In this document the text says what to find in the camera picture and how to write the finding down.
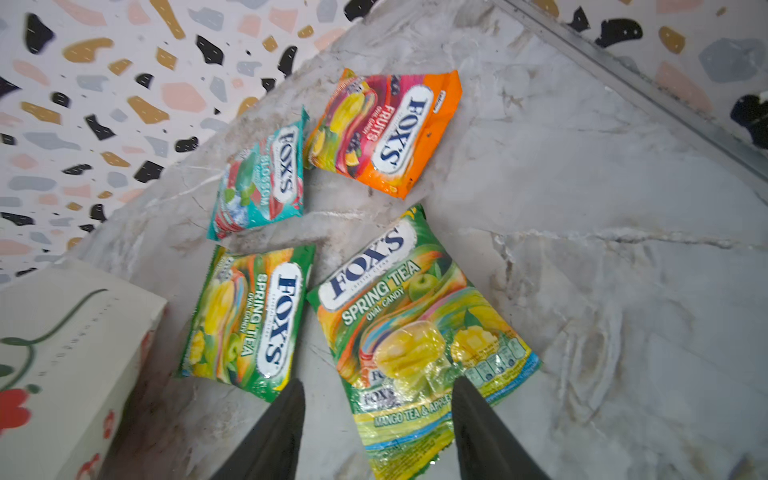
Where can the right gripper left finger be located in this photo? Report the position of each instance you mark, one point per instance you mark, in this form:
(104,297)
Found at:
(271,448)

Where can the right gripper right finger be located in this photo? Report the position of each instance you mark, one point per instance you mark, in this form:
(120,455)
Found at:
(486,448)

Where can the green Fox's spring tea packet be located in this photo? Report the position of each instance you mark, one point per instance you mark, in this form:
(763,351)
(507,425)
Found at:
(246,321)

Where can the white paper gift bag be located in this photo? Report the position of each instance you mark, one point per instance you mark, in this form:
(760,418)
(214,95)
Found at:
(73,341)

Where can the teal Fox's candy packet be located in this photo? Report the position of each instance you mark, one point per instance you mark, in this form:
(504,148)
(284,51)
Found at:
(263,184)

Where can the orange Fox's fruits candy packet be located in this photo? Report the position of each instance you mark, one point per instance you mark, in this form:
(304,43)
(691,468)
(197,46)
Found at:
(382,130)

